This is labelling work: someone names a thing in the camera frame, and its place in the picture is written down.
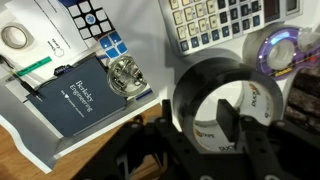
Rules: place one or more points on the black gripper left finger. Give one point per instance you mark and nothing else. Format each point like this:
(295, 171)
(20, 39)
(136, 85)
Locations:
(146, 156)

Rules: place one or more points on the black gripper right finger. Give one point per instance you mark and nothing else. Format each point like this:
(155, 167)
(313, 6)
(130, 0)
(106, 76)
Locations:
(266, 153)

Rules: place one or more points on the black masking tape roll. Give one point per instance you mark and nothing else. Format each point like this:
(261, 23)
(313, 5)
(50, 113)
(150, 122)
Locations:
(200, 73)

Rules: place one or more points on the white open drawer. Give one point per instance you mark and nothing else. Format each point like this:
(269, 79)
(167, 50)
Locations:
(33, 140)

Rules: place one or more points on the small beige tape roll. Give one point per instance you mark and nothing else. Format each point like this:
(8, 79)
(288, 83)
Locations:
(30, 38)

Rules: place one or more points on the navy Berkeley Engineering notebook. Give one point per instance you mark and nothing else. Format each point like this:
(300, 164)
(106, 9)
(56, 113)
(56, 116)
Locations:
(76, 100)

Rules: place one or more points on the small black printed box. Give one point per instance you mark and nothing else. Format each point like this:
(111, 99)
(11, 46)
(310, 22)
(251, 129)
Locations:
(63, 69)

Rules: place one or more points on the beige desk calculator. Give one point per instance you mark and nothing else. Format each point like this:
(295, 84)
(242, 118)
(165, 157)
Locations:
(213, 20)

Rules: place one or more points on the green marker pen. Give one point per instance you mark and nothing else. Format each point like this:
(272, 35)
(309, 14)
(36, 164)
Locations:
(33, 66)

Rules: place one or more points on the Rubik's cube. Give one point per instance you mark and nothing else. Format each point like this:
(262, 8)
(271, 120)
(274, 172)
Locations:
(90, 20)

